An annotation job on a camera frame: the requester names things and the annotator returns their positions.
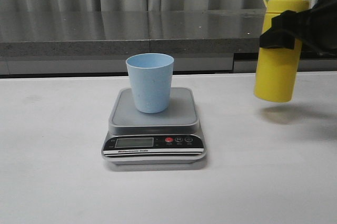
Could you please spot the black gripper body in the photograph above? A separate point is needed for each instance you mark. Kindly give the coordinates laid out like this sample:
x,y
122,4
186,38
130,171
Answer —
x,y
318,27

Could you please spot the light blue plastic cup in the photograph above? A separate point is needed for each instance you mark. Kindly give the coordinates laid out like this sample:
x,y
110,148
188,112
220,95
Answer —
x,y
150,76

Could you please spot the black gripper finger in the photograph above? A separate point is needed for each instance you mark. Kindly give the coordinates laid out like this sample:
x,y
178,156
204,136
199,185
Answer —
x,y
286,28

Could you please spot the yellow squeeze bottle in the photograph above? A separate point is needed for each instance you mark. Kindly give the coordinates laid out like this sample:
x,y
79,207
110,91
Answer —
x,y
277,67

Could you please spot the grey stone counter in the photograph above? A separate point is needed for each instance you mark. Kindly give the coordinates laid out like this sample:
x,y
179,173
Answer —
x,y
98,43

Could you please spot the silver digital kitchen scale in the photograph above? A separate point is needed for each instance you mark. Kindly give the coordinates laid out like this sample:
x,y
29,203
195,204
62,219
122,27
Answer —
x,y
173,136

